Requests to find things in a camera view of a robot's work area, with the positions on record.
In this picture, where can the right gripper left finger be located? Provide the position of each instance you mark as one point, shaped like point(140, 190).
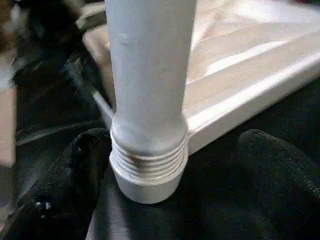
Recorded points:
point(65, 190)

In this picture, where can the black work mat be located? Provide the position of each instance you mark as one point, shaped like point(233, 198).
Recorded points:
point(215, 200)

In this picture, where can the white plastic table top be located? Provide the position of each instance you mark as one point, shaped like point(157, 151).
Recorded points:
point(250, 65)

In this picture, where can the white plastic table leg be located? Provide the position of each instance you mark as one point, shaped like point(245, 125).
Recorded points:
point(150, 75)

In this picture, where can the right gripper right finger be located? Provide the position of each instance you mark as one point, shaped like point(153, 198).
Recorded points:
point(290, 195)

